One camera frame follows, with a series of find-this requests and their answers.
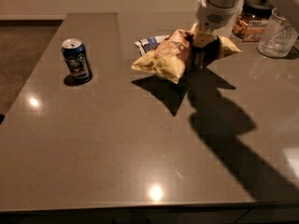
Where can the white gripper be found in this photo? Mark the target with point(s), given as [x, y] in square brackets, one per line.
[214, 16]

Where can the brown sea salt chip bag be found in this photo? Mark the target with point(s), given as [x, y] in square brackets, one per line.
[177, 55]

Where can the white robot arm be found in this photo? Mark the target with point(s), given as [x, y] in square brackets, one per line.
[287, 8]

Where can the blue chip bag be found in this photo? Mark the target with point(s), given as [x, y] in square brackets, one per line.
[145, 45]

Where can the glass jar with black lid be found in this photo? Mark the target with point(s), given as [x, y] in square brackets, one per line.
[252, 20]

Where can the clear drinking glass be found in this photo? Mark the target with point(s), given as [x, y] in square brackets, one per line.
[278, 37]

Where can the blue soda can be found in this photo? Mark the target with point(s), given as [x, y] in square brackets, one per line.
[75, 57]

